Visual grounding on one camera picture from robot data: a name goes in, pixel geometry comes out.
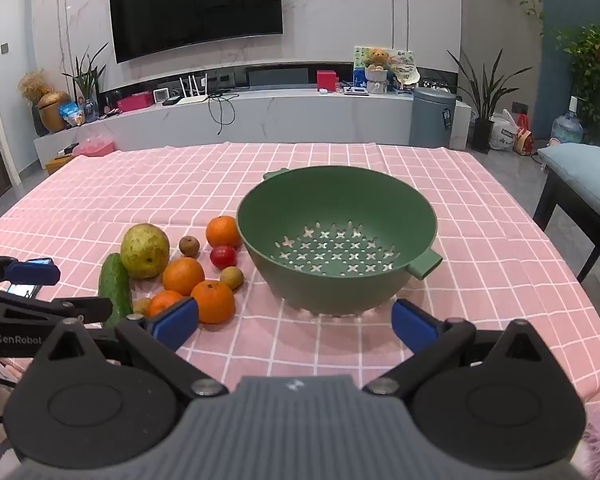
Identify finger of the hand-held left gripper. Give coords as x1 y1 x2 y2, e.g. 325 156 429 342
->
0 247 61 287
0 287 114 333

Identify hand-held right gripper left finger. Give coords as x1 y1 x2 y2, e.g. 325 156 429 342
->
30 297 229 398

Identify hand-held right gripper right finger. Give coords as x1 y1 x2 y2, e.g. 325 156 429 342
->
362 298 561 397

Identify small orange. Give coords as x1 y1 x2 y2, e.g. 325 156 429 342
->
146 290 185 318

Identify bumpy orange with stem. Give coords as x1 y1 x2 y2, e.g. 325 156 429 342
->
190 280 236 325

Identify smooth round orange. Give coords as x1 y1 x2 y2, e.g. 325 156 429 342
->
205 215 243 250
162 257 206 297

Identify green cucumber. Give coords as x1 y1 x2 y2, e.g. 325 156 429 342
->
98 253 134 328

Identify red tomato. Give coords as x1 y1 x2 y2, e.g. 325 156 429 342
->
210 245 238 270

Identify green colander bowl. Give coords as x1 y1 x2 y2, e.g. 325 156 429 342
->
236 166 443 316

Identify pink plastic basket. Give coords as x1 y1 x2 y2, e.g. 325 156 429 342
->
72 140 116 157

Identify pink checkered tablecloth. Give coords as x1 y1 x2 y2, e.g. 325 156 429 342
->
0 141 600 406

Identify gold vase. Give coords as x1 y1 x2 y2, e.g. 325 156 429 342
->
37 90 72 133

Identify blue snack bag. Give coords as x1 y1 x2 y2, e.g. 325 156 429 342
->
59 101 86 127

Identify dried flower bunch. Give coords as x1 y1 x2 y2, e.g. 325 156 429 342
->
19 70 48 103

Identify black wooden chair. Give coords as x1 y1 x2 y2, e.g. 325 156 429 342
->
532 160 600 286

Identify green plant in blue vase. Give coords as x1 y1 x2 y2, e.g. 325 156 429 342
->
62 42 109 123

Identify pink box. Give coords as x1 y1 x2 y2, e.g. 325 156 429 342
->
116 91 153 113

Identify snake plant in black pot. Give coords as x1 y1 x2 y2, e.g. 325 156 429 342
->
447 49 533 155

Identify grey pedal trash bin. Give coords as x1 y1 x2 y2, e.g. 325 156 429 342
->
409 87 457 150

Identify white plastic bag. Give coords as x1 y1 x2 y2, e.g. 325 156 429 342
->
489 109 520 152

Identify red patterned bag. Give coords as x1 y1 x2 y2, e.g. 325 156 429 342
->
513 114 534 156

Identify white router with antennas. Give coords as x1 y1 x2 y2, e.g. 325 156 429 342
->
177 74 210 106

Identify light blue seat cushion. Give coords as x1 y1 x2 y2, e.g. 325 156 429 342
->
536 142 600 221

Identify white marble television console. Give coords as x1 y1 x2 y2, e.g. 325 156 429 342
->
34 91 473 166

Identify teddy bear in white pot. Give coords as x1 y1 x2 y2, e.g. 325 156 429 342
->
364 48 392 96

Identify blue water jug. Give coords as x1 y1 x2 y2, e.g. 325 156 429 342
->
551 112 585 145

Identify illustrated picture board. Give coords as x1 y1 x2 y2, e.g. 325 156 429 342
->
354 46 417 92

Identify black flat-screen television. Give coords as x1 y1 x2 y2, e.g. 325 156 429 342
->
108 0 284 64

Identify leafy ivy plant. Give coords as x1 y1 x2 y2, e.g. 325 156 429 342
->
555 24 600 126

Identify black cables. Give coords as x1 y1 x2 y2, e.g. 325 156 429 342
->
207 91 237 134

